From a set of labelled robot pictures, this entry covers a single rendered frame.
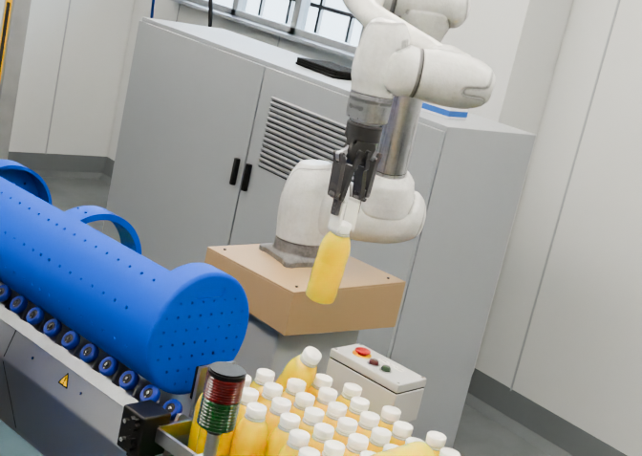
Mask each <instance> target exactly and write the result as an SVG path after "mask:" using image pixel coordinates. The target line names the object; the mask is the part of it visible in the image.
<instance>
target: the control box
mask: <svg viewBox="0 0 642 456"><path fill-rule="evenodd" d="M356 347H364V348H367V349H369V350H370V351H371V353H370V354H369V355H367V356H360V355H359V354H358V353H357V352H356V351H355V348H356ZM371 358H376V359H377V360H378V361H379V364H378V365H372V364H370V363H369V360H370V359H371ZM383 360H384V361H383ZM387 363H388V364H387ZM390 363H391V364H390ZM384 364H386V365H389V366H390V367H391V371H390V372H386V371H383V370H381V366H382V365H384ZM391 365H392V366H391ZM393 365H394V366H393ZM399 368H400V371H399V370H398V369H399ZM401 370H402V371H401ZM326 375H328V376H330V377H331V378H332V386H331V388H332V389H334V390H336V391H337V397H338V396H340V395H341V393H342V392H343V387H344V384H345V383H347V382H350V383H355V384H357V385H359V386H360V387H361V388H362V392H361V395H360V397H361V398H364V399H366V400H368V401H369V402H370V405H369V409H368V411H371V412H374V413H376V414H377V415H378V416H379V417H380V415H381V411H382V408H383V406H386V405H390V406H393V407H396V408H398V409H399V410H400V411H401V415H400V418H399V420H400V421H402V422H406V423H408V422H410V421H414V420H416V419H417V413H418V410H419V406H420V402H421V398H422V394H423V390H424V386H425V383H426V378H424V377H422V376H421V375H419V374H417V373H415V372H413V371H411V370H409V369H407V368H405V367H404V366H402V365H400V364H398V363H396V362H394V361H392V360H390V359H388V358H386V357H384V356H382V355H380V354H379V353H377V352H375V351H373V350H372V349H370V348H368V347H366V346H364V345H362V344H360V343H359V344H354V345H349V346H343V347H338V348H332V350H331V354H330V359H329V363H328V368H327V372H326Z"/></svg>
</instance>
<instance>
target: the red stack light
mask: <svg viewBox="0 0 642 456"><path fill-rule="evenodd" d="M245 382H246V379H244V380H241V381H236V382H230V381H223V380H218V379H216V378H214V377H212V376H211V375H210V374H209V373H208V371H207V372H206V376H205V381H204V386H203V395H204V397H205V398H206V399H208V400H209V401H211V402H215V403H217V404H222V405H233V404H237V403H239V402H240V401H241V400H242V396H243V391H244V387H245Z"/></svg>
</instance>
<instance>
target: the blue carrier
mask: <svg viewBox="0 0 642 456"><path fill-rule="evenodd" d="M99 220H108V221H111V222H112V223H113V224H114V225H115V227H116V228H117V230H118V234H119V237H120V243H119V242H118V241H116V240H114V239H112V238H110V237H109V236H107V235H105V234H103V233H101V232H100V231H98V230H96V229H94V228H92V227H90V226H88V225H86V224H88V223H91V222H93V221H99ZM0 281H1V282H3V283H4V284H6V285H8V286H9V287H10V288H11V289H13V290H14V291H16V292H17V293H19V294H21V295H23V296H25V297H26V298H27V299H28V300H30V302H32V303H33V304H35V305H36V306H38V307H40V308H41V309H42V310H44V311H45V312H47V313H48V314H50V315H51V316H53V317H54V318H56V319H58V320H59V321H60V322H62V323H63V324H65V325H66V326H68V327H69V328H71V329H72V330H74V331H76V332H77V333H79V334H80V335H81V336H83V337H85V338H86V339H88V340H89V341H91V342H92V343H94V344H95V345H96V346H97V347H98V348H100V349H101V350H103V351H104V352H106V353H107V354H109V355H110V356H112V357H114V358H116V359H117V360H118V361H120V362H121V363H123V364H124V365H126V366H127V367H129V368H130V369H132V370H134V371H135V372H137V373H138V374H139V375H140V376H142V377H143V378H145V379H146V380H148V381H150V382H151V383H153V384H155V385H157V387H158V388H159V389H161V390H162V391H164V392H167V393H170V394H175V395H184V394H190V393H191V389H192V384H193V379H194V376H195V371H196V367H197V366H201V365H206V364H211V363H213V362H217V361H232V360H234V359H235V357H236V356H237V354H238V352H239V350H240V348H241V346H242V344H243V341H244V339H245V336H246V329H247V324H248V316H249V309H248V301H247V297H246V293H245V291H244V289H243V287H242V285H241V284H240V283H239V282H238V281H237V280H236V279H235V278H234V277H233V276H231V275H229V274H227V273H225V272H224V271H221V270H219V269H217V268H215V267H213V266H211V265H209V264H205V263H190V264H185V265H182V266H180V267H177V268H175V269H174V270H172V271H170V270H168V269H166V268H164V267H162V266H161V265H159V264H157V263H155V262H153V261H152V260H150V259H148V258H146V257H144V256H143V255H141V245H140V241H139V237H138V235H137V233H136V231H135V229H134V228H133V227H132V226H131V225H130V224H129V223H128V222H127V221H126V220H124V219H123V218H121V217H119V216H117V215H116V214H114V213H113V212H111V211H109V210H107V209H105V208H102V207H99V206H78V207H74V208H71V209H69V210H67V211H65V212H64V211H62V210H60V209H58V208H57V207H55V206H53V205H52V197H51V193H50V190H49V189H48V187H47V185H46V183H45V182H44V180H43V179H42V178H41V177H40V176H39V175H38V174H37V173H35V172H34V171H32V170H31V169H29V168H27V167H26V166H24V165H22V164H20V163H17V162H14V161H10V160H0Z"/></svg>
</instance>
